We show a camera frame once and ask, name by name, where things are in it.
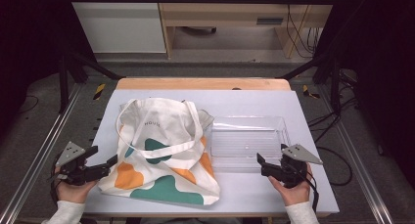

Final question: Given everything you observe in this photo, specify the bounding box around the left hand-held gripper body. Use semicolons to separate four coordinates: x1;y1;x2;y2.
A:
48;141;99;187

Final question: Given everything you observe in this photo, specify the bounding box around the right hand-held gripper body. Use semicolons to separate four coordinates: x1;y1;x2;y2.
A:
265;143;324;190

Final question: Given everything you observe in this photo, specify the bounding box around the clear plastic tray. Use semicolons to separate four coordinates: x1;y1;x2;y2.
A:
209;114;293;174

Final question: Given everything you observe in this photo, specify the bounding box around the cream patterned tote bag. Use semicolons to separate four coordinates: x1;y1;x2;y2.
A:
97;97;221;206

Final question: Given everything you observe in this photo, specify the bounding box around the person's right hand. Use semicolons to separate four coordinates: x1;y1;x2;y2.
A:
267;163;314;207

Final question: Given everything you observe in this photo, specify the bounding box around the person's left hand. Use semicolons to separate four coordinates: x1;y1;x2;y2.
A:
54;178;99;204

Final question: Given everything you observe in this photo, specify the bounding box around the white table mat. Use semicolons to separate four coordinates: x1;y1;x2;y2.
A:
83;88;341;216

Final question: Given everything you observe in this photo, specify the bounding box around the yellow black tape marker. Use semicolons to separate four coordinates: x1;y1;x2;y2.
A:
300;83;322;101
93;82;108;102

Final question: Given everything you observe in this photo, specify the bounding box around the wooden table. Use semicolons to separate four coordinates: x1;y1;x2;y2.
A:
115;76;293;92

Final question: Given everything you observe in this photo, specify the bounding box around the black curtain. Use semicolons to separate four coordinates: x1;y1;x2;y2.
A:
0;0;96;135
315;0;415;188

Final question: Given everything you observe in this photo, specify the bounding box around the white cabinet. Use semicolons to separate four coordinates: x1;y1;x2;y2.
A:
65;0;167;55

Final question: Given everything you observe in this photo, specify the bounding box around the grey curved object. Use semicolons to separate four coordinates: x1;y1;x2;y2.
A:
180;25;218;36

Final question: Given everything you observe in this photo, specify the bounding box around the wooden cabinet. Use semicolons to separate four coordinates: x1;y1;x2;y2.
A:
155;0;341;60

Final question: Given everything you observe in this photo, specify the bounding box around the aluminium rail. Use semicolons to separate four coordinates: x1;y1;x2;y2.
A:
0;82;83;224
317;84;396;224

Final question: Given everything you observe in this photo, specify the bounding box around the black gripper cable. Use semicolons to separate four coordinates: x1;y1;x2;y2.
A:
303;170;320;214

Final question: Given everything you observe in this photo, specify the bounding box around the black looped floor cable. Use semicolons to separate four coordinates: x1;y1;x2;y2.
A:
314;145;354;187

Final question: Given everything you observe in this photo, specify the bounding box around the thin black floor cable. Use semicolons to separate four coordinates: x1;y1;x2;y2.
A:
17;94;40;115

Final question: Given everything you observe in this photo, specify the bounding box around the black frame strut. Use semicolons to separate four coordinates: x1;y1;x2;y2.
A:
58;50;124;114
277;52;343;114

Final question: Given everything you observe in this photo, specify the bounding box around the black desk cable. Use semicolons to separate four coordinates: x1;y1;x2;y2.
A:
305;26;323;55
285;0;315;59

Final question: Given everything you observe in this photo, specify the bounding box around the grey desk handle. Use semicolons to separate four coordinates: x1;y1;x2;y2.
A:
255;17;285;26

